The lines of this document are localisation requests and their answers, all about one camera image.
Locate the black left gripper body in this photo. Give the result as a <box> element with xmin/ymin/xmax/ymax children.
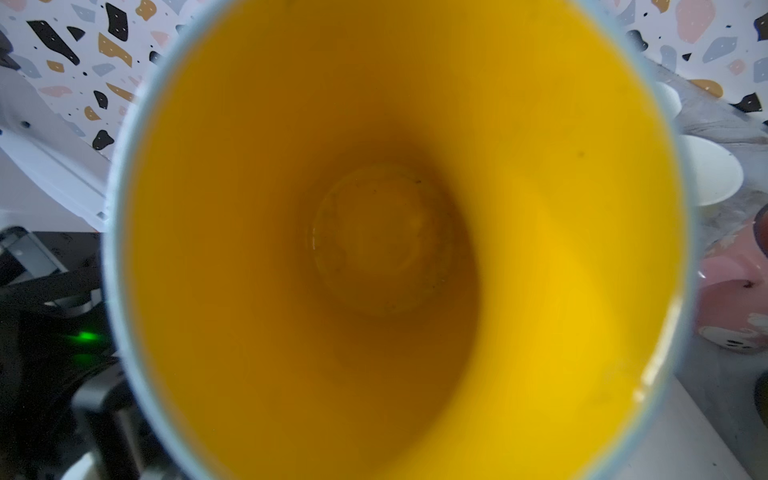
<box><xmin>1</xmin><ymin>226</ymin><xmax>174</xmax><ymax>479</ymax></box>

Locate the blue glazed mug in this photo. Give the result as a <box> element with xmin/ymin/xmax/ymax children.
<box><xmin>104</xmin><ymin>1</ymin><xmax>697</xmax><ymax>479</ymax></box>

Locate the pink ghost mug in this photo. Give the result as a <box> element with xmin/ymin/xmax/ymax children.
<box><xmin>695</xmin><ymin>207</ymin><xmax>767</xmax><ymax>354</ymax></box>

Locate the dark green mug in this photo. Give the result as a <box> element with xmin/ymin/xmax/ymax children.
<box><xmin>655</xmin><ymin>82</ymin><xmax>683</xmax><ymax>119</ymax></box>

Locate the light green mug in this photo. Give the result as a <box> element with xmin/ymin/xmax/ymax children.
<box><xmin>680</xmin><ymin>135</ymin><xmax>744</xmax><ymax>207</ymax></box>

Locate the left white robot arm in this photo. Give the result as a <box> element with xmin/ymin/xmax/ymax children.
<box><xmin>1</xmin><ymin>39</ymin><xmax>181</xmax><ymax>479</ymax></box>

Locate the beige plastic tray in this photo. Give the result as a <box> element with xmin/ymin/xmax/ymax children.
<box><xmin>613</xmin><ymin>380</ymin><xmax>751</xmax><ymax>480</ymax></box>

